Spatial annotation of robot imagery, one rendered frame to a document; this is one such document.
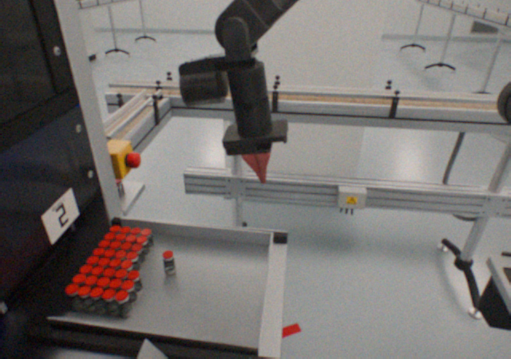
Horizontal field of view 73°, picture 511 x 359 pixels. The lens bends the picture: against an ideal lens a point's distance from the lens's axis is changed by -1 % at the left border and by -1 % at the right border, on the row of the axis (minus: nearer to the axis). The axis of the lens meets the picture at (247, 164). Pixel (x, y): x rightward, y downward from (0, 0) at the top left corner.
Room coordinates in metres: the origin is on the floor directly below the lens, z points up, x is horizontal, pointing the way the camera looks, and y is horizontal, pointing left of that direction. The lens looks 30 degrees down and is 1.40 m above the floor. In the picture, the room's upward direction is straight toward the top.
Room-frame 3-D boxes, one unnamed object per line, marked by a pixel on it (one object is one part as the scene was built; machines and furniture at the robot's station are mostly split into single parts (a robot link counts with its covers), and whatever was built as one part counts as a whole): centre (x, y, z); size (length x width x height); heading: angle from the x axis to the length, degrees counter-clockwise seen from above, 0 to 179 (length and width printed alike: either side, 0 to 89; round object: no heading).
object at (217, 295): (0.46, 0.13, 0.90); 0.34 x 0.26 x 0.04; 82
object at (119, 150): (0.74, 0.32, 1.00); 0.08 x 0.07 x 0.07; 82
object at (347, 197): (1.28, -0.46, 0.50); 0.12 x 0.05 x 0.09; 82
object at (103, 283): (0.48, 0.24, 0.91); 0.18 x 0.02 x 0.05; 172
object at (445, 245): (1.26, -1.09, 0.07); 0.50 x 0.08 x 0.14; 172
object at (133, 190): (0.76, 0.36, 0.87); 0.14 x 0.13 x 0.02; 82
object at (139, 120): (1.04, 0.43, 0.92); 0.69 x 0.16 x 0.16; 172
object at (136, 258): (0.47, 0.22, 0.91); 0.18 x 0.02 x 0.05; 172
